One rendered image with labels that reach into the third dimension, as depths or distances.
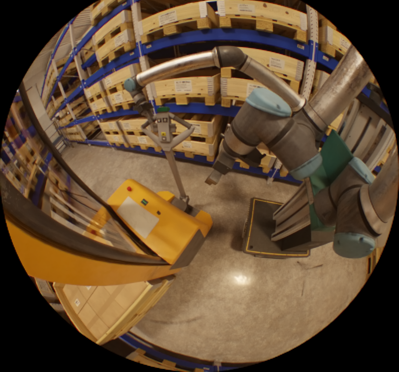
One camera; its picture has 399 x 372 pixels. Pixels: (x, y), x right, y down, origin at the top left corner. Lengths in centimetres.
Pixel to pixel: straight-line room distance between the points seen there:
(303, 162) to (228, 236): 155
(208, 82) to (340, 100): 125
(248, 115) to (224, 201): 170
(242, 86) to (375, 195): 130
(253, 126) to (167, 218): 78
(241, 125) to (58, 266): 53
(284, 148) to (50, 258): 54
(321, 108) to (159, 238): 97
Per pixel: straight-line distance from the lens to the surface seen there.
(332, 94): 37
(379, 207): 38
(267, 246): 151
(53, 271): 40
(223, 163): 35
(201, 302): 179
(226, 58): 63
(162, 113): 86
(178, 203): 143
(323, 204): 60
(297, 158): 27
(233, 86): 139
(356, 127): 88
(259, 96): 25
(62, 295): 197
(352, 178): 52
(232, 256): 171
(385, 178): 37
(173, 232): 85
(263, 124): 26
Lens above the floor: 169
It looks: 50 degrees down
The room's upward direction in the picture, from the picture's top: 6 degrees counter-clockwise
